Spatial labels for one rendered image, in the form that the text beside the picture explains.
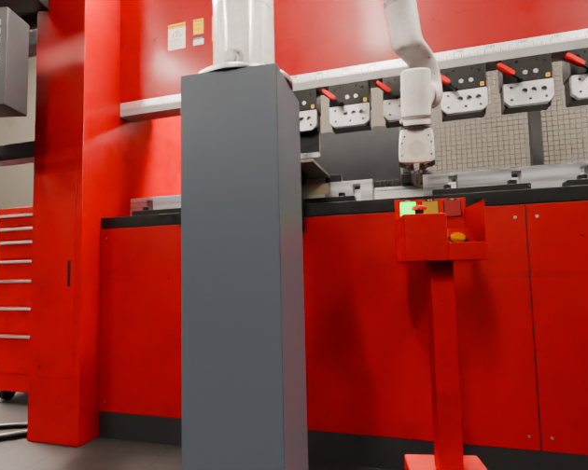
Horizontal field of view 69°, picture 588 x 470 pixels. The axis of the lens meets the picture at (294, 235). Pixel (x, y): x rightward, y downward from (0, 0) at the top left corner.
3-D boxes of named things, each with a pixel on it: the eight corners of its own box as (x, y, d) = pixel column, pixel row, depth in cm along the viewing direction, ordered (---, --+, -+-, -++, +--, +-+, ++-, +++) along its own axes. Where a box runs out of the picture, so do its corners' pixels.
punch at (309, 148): (295, 158, 168) (294, 134, 168) (296, 159, 170) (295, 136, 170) (319, 156, 165) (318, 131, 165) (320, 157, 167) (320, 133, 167)
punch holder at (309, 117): (279, 133, 166) (278, 92, 168) (286, 140, 175) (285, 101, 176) (316, 129, 162) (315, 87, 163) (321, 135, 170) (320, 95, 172)
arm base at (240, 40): (278, 60, 72) (276, -44, 73) (175, 75, 76) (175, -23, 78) (301, 102, 90) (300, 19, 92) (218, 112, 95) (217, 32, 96)
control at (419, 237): (405, 261, 107) (402, 190, 109) (396, 262, 123) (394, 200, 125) (487, 259, 105) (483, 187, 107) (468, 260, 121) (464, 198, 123)
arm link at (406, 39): (406, 16, 133) (423, 113, 135) (377, 6, 122) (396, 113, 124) (433, 2, 126) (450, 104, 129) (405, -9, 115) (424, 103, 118)
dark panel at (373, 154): (192, 225, 237) (192, 147, 240) (194, 226, 238) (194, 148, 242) (402, 213, 204) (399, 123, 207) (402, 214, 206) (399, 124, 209)
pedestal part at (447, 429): (440, 476, 107) (429, 260, 112) (434, 464, 113) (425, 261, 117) (464, 476, 107) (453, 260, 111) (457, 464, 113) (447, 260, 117)
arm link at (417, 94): (412, 117, 131) (395, 117, 125) (411, 73, 129) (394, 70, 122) (437, 115, 125) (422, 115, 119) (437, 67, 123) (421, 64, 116)
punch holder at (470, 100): (441, 114, 149) (439, 68, 150) (441, 121, 157) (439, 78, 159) (488, 108, 145) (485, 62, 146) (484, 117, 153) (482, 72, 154)
